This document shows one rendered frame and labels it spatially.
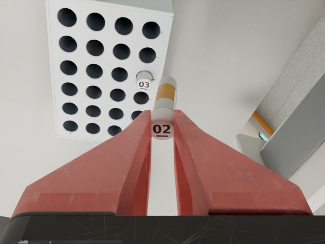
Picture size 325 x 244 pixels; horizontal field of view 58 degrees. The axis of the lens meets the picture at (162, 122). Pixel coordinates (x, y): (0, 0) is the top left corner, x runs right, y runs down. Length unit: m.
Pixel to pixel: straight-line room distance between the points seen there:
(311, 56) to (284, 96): 0.19
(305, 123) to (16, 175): 0.31
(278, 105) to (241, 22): 1.09
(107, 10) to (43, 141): 0.18
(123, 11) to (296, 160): 0.15
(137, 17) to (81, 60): 0.05
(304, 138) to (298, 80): 1.09
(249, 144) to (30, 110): 0.21
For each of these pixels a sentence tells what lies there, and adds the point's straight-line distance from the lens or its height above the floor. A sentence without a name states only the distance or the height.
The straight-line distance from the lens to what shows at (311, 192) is 0.19.
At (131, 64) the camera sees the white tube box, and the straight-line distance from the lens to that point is 0.22.
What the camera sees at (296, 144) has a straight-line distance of 0.21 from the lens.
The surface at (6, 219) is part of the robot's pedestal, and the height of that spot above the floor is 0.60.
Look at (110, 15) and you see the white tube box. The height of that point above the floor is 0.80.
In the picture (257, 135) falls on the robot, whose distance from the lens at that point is 1.04.
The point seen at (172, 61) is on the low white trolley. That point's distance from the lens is 0.27.
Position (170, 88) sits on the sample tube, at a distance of 0.15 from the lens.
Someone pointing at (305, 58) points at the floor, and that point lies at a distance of 1.25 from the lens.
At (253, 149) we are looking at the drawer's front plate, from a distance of 0.24.
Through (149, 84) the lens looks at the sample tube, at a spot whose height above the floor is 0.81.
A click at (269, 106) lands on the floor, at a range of 1.32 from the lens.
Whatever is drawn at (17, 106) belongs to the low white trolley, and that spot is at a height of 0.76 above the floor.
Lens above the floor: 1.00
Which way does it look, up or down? 51 degrees down
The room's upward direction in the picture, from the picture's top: 177 degrees clockwise
